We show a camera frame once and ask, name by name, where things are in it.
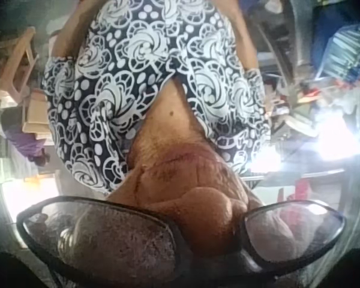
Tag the purple cloth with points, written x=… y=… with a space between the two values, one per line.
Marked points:
x=24 y=144

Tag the red cloth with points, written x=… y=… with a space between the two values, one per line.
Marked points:
x=300 y=189

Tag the stack of beige cartons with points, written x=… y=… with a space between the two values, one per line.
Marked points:
x=36 y=117

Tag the pink plastic chair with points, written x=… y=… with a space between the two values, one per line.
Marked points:
x=16 y=64

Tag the blue striped cloth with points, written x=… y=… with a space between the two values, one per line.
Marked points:
x=349 y=54

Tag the cluttered table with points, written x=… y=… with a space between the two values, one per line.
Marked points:
x=306 y=108

